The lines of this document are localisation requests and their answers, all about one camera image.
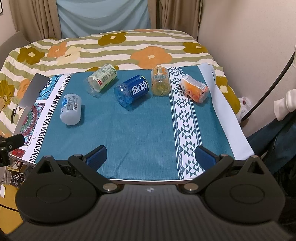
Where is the black pen on bed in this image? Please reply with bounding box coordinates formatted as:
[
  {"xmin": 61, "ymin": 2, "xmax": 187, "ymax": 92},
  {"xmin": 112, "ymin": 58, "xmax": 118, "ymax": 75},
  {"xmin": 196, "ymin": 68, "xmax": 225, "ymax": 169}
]
[{"xmin": 11, "ymin": 108, "xmax": 17, "ymax": 123}]

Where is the beige right curtain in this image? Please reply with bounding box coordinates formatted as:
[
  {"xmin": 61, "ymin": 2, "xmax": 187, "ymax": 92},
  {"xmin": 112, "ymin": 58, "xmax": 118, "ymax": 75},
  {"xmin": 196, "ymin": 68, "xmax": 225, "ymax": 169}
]
[{"xmin": 147, "ymin": 0, "xmax": 203, "ymax": 39}]

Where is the grey upholstered headboard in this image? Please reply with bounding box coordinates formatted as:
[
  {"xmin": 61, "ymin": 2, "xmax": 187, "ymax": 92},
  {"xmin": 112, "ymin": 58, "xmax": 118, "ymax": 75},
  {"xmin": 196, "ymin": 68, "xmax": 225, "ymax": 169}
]
[{"xmin": 0, "ymin": 31, "xmax": 30, "ymax": 68}]

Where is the beige curtain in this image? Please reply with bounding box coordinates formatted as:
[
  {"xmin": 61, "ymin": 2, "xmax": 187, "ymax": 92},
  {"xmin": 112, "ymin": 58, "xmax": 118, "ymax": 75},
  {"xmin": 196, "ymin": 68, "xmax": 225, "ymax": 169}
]
[
  {"xmin": 147, "ymin": 0, "xmax": 203, "ymax": 39},
  {"xmin": 9, "ymin": 0, "xmax": 62, "ymax": 42}
]

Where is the framed landscape picture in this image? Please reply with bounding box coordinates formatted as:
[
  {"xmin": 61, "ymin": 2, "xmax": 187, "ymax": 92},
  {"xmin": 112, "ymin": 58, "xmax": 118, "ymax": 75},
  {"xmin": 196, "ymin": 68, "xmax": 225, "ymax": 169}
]
[{"xmin": 0, "ymin": 0, "xmax": 3, "ymax": 14}]

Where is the grey apple laptop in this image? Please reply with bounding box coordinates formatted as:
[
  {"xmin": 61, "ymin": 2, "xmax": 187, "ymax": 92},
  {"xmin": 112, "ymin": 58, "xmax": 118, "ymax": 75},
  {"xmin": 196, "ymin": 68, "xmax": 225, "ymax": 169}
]
[{"xmin": 13, "ymin": 73, "xmax": 50, "ymax": 135}]

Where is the dark blue jeans leg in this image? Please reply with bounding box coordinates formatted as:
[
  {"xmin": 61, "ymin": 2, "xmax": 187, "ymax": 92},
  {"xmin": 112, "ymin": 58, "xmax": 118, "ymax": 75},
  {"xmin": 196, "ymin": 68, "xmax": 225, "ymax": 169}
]
[{"xmin": 247, "ymin": 112, "xmax": 295, "ymax": 174}]

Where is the white translucent plastic cup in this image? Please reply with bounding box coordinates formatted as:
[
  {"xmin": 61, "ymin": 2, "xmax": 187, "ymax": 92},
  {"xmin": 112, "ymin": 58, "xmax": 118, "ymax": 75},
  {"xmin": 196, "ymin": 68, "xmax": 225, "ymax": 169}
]
[{"xmin": 60, "ymin": 93, "xmax": 82, "ymax": 126}]

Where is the floral striped bed quilt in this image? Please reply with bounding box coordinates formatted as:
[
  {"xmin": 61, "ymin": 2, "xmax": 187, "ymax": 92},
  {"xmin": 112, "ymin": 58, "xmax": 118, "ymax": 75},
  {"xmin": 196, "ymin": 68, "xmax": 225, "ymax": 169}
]
[{"xmin": 1, "ymin": 29, "xmax": 240, "ymax": 137}]

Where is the light blue window cloth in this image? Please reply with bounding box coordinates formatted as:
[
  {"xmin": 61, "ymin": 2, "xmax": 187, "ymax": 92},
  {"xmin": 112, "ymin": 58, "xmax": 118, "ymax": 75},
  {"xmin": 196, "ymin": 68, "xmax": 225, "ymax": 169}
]
[{"xmin": 56, "ymin": 0, "xmax": 151, "ymax": 38}]

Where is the black cable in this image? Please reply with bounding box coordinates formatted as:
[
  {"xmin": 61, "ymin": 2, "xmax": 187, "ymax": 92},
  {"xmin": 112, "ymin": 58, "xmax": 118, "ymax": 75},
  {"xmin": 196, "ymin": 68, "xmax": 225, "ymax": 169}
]
[{"xmin": 240, "ymin": 44, "xmax": 296, "ymax": 122}]

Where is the white plastic bag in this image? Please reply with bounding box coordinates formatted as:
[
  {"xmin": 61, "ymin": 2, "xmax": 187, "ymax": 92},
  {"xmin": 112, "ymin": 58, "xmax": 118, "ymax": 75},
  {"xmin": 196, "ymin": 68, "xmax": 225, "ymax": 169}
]
[{"xmin": 236, "ymin": 96, "xmax": 251, "ymax": 123}]

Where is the beige left curtain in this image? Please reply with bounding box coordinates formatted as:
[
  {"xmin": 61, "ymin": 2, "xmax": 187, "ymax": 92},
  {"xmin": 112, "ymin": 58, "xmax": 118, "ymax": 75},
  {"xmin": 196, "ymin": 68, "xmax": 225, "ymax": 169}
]
[{"xmin": 9, "ymin": 0, "xmax": 62, "ymax": 42}]

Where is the teal patterned table cloth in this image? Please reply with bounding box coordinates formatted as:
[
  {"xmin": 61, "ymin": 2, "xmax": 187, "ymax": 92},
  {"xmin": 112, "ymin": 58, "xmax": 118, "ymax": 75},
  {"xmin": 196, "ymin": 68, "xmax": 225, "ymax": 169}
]
[{"xmin": 12, "ymin": 63, "xmax": 253, "ymax": 181}]

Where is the blue plastic cup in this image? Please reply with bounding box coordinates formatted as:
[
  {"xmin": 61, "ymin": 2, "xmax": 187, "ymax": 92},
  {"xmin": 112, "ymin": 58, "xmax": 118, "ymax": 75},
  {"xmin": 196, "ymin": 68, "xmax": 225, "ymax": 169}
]
[{"xmin": 114, "ymin": 75, "xmax": 149, "ymax": 108}]

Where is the white cloth sleeve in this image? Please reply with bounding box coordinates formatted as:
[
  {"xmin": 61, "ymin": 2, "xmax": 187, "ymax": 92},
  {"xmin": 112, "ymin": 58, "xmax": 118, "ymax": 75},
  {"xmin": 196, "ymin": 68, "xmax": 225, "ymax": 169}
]
[{"xmin": 273, "ymin": 89, "xmax": 296, "ymax": 121}]

